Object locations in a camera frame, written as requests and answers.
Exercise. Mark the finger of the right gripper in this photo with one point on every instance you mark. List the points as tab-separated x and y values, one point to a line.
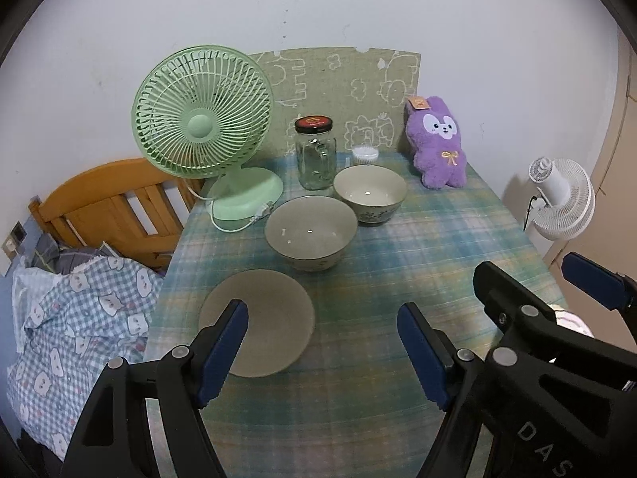
604	300
558	403

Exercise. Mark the green desk fan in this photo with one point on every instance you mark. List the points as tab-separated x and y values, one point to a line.
202	113

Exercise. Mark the wall socket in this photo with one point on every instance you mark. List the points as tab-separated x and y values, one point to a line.
12	245

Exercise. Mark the glass jar with dark lid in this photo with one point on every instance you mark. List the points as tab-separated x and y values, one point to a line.
316	152

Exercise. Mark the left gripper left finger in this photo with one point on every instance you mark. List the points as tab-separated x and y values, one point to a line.
112	437

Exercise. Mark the white standing fan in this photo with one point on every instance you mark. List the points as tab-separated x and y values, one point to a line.
565	201

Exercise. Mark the blue checked cartoon blanket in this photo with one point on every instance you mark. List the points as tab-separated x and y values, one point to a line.
67	327

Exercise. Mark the green cartoon wall mat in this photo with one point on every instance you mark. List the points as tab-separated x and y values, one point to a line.
363	92

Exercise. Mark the cotton swab container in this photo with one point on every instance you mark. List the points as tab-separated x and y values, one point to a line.
365	155

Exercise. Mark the grey pillow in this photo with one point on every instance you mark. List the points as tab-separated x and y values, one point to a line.
60	258

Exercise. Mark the cream bowl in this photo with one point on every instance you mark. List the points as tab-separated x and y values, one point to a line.
375	193
311	233

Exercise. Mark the white plate red floral trim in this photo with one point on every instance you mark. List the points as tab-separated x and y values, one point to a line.
571	321

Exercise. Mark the grey round plate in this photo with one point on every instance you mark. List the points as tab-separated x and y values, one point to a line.
281	320

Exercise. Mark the purple plush bunny toy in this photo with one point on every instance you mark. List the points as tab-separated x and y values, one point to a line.
435	140

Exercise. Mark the wooden bed headboard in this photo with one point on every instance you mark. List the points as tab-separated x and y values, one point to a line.
123	204

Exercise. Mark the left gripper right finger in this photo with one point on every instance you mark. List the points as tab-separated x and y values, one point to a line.
448	377

